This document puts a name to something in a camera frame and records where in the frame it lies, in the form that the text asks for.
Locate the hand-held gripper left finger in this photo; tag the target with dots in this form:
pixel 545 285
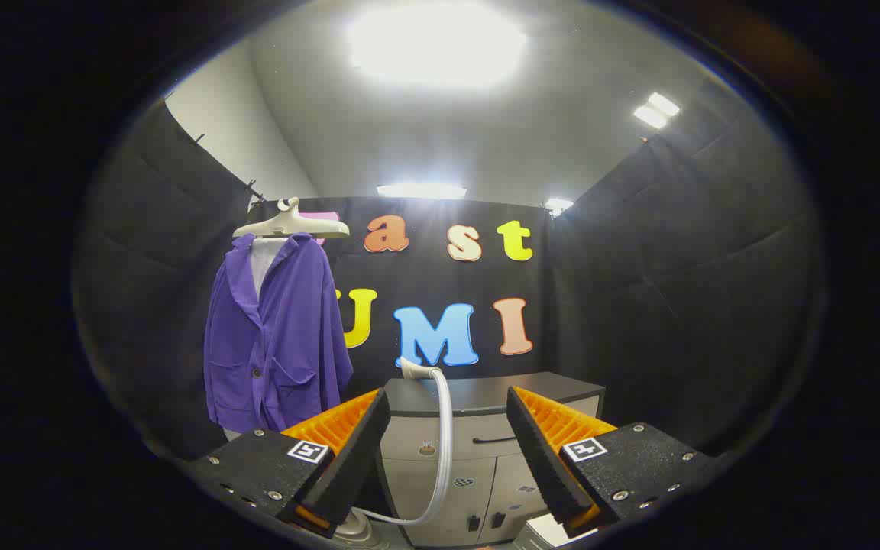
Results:
pixel 356 458

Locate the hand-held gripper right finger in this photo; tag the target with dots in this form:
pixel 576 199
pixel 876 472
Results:
pixel 539 458

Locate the white plastic clothes hanger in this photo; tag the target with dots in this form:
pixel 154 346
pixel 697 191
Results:
pixel 287 225

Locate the grey cabinet with black top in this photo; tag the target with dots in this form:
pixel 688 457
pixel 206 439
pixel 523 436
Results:
pixel 478 397

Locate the long ceiling light strip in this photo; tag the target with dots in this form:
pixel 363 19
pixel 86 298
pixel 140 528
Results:
pixel 421 190

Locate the small double ceiling light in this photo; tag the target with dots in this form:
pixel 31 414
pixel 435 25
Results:
pixel 655 111

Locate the large ceiling light panel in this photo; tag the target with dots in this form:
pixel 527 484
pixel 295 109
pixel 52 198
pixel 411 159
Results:
pixel 436 42

